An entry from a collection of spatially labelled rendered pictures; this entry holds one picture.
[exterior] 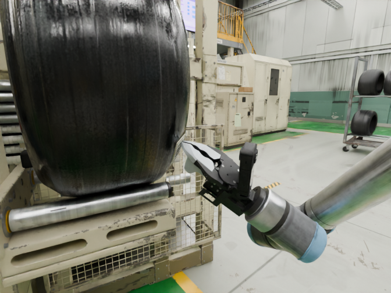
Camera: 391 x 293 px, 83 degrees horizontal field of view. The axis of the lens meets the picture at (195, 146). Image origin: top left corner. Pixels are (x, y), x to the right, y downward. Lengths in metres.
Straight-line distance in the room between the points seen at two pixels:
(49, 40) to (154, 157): 0.25
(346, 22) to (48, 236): 12.00
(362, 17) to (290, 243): 11.61
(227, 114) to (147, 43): 4.45
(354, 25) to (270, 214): 11.62
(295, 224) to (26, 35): 0.56
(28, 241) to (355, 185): 0.66
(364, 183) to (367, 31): 11.30
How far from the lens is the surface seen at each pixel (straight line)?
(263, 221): 0.50
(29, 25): 0.41
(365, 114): 5.60
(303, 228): 0.54
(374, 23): 11.78
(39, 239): 0.57
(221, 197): 0.50
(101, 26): 0.40
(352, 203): 0.59
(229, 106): 4.82
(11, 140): 1.01
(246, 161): 0.44
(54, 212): 0.56
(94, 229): 0.56
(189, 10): 4.70
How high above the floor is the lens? 1.14
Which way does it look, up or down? 13 degrees down
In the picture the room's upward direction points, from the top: straight up
